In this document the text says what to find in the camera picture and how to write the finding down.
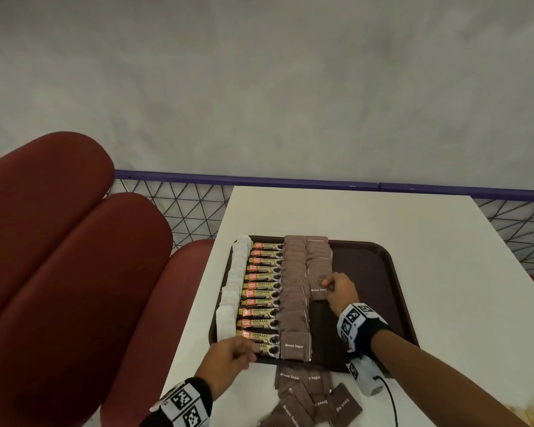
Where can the person's right hand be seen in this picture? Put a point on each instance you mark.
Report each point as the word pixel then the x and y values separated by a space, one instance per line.
pixel 342 293

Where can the brown paper sugar sachet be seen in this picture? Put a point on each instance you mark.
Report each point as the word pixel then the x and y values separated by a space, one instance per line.
pixel 317 292

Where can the row of gold coffee sachets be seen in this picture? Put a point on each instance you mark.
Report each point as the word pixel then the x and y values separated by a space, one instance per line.
pixel 262 284

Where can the white tea bag green tag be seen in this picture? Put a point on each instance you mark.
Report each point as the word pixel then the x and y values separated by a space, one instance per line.
pixel 243 241

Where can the row of white tea bags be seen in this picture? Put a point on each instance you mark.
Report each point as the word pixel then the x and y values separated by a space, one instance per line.
pixel 231 284

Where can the person's right forearm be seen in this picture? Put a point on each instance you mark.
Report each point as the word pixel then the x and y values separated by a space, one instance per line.
pixel 449 378

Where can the pile of brown sugar packets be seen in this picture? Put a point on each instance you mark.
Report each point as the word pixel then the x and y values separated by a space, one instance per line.
pixel 298 400

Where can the row of brown sugar packets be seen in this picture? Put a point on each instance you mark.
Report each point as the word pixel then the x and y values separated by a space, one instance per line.
pixel 293 306
pixel 318 257

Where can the brown plastic tray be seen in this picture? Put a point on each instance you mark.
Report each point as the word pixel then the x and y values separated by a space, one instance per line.
pixel 374 280

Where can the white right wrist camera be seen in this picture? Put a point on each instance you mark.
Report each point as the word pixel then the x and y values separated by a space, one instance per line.
pixel 365 378

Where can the right marker wristband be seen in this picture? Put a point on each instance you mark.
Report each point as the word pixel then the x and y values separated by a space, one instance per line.
pixel 360 326

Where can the person's left hand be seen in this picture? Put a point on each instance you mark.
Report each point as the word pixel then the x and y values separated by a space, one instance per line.
pixel 224 360

